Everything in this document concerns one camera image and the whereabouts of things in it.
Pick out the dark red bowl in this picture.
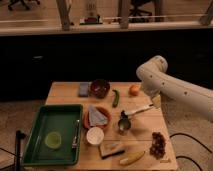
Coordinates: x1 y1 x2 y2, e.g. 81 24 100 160
90 79 110 99

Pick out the black camera stand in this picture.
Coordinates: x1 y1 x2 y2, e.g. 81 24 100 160
14 130 26 171

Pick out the green cucumber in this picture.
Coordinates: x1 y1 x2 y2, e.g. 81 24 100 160
112 90 120 108

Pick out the yellow banana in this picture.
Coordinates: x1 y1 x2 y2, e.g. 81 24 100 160
119 151 145 165

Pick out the black floor cable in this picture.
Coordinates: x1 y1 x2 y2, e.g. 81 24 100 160
169 132 213 171

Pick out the brown topped sponge block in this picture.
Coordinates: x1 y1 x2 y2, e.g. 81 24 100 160
99 141 125 159

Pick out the grey folded cloth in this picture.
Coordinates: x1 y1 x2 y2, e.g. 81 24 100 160
88 106 108 126

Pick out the dark grape bunch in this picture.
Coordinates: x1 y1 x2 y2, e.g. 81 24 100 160
150 132 166 160

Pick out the green plastic tray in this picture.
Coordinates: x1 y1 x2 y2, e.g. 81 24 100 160
22 104 83 167

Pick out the metal fork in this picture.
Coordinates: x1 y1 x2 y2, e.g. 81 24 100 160
72 120 80 149

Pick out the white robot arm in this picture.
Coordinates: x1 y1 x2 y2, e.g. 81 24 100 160
136 55 213 122

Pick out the metal cup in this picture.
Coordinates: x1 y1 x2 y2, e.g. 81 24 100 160
118 118 131 135

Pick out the blue sponge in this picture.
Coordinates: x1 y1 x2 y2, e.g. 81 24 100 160
78 82 89 97

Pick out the orange apple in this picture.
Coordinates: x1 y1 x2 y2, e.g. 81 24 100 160
129 85 140 96

